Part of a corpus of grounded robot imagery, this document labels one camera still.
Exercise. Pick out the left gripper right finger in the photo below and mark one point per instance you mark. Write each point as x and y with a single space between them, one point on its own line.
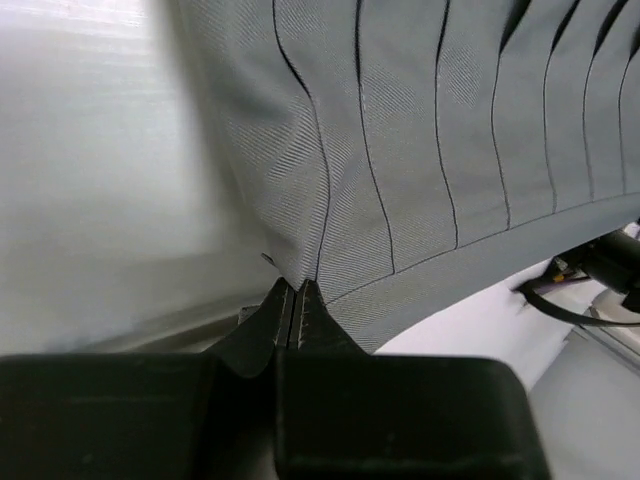
343 413

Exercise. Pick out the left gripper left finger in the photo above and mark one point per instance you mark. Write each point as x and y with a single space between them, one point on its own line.
138 415

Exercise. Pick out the grey pleated skirt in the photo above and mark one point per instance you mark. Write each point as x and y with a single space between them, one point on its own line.
408 154

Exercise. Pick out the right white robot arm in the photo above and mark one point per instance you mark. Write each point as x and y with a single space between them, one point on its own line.
613 260

